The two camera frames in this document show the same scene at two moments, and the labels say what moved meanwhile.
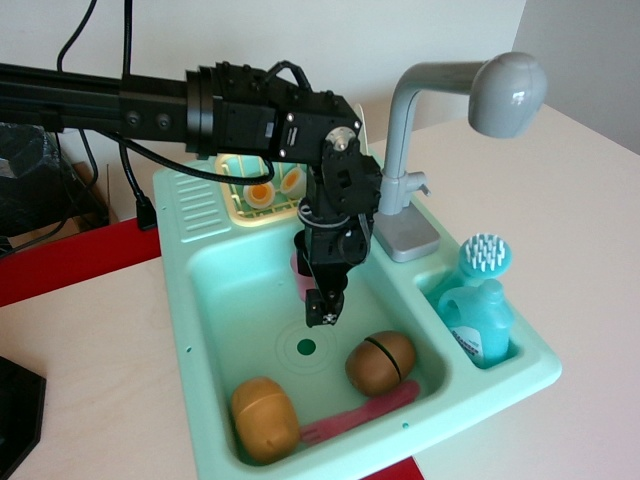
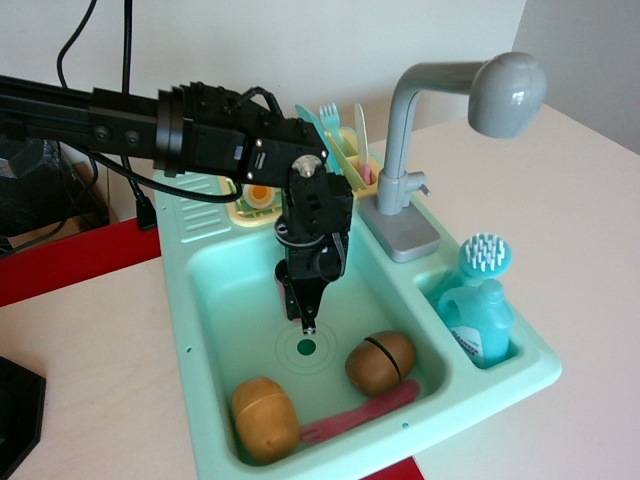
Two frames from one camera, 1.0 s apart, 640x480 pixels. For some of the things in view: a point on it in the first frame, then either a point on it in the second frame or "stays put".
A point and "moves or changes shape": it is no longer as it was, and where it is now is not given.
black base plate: x=22 y=408 stays put
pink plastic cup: x=305 y=282 moves or changes shape
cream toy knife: x=362 y=133 stays put
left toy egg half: x=259 y=196 stays put
